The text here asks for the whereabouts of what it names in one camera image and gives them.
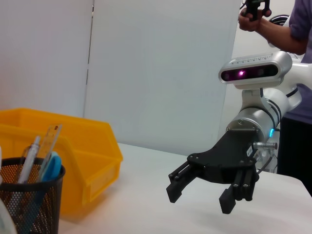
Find clear plastic ruler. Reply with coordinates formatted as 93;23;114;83
36;124;63;182

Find person's bare hand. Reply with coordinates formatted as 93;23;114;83
238;8;263;33

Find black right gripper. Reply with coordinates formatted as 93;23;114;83
166;129;260;215

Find black mesh pen holder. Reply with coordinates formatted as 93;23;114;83
0;157;66;234

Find yellow plastic storage bin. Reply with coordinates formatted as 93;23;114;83
0;108;124;216

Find right gripper cable with plug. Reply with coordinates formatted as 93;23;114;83
253;142;279;175

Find person's purple shirt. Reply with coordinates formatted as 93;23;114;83
289;0;312;117

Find blue and teal scissors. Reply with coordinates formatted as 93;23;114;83
18;151;62;234

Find clear silver ballpoint pen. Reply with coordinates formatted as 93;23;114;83
17;136;41;185

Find person's dark trousers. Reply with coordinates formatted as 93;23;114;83
276;112;312;189

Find black coiled cable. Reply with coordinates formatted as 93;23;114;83
270;14;291;25

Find black handheld camera rig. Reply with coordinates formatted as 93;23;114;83
240;0;272;22

